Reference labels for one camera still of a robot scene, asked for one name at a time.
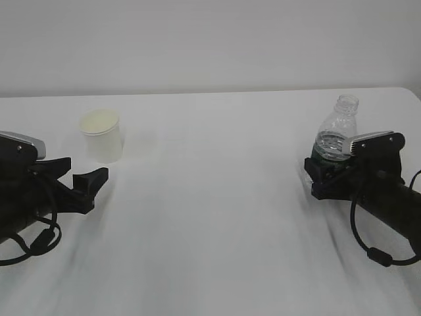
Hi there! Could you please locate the black left camera cable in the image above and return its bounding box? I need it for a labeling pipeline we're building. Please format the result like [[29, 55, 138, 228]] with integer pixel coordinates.
[[0, 169, 62, 267]]

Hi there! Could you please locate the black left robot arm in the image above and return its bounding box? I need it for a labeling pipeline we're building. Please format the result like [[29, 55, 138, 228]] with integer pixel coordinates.
[[1, 131, 109, 242]]

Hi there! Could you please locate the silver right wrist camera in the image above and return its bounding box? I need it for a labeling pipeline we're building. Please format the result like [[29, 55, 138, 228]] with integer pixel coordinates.
[[341, 131, 395, 157]]

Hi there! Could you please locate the black camera cable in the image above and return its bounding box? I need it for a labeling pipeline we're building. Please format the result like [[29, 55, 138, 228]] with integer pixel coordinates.
[[0, 169, 62, 267], [350, 169, 421, 268]]

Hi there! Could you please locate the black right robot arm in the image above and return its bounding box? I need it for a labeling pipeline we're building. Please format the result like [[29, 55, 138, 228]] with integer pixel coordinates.
[[304, 131, 420, 240]]

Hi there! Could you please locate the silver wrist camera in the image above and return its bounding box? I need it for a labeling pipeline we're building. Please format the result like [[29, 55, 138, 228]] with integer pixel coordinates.
[[341, 131, 395, 157], [1, 131, 46, 160]]

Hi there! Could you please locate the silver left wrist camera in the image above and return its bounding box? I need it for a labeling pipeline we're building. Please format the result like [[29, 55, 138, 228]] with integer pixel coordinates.
[[1, 131, 46, 160]]

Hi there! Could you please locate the clear water bottle green label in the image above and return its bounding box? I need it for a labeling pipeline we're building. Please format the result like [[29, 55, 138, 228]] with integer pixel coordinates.
[[310, 94, 359, 171]]

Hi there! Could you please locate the white paper cup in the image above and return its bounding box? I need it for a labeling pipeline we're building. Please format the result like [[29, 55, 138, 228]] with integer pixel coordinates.
[[79, 109, 123, 164]]

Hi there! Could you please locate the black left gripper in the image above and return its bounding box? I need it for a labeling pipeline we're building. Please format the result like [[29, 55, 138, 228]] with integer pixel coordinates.
[[1, 137, 109, 230]]

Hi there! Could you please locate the black right camera cable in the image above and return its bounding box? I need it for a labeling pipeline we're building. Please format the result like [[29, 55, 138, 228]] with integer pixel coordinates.
[[350, 169, 421, 268]]

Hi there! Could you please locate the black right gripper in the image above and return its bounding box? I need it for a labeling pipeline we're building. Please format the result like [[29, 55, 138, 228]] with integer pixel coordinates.
[[304, 133, 407, 211]]

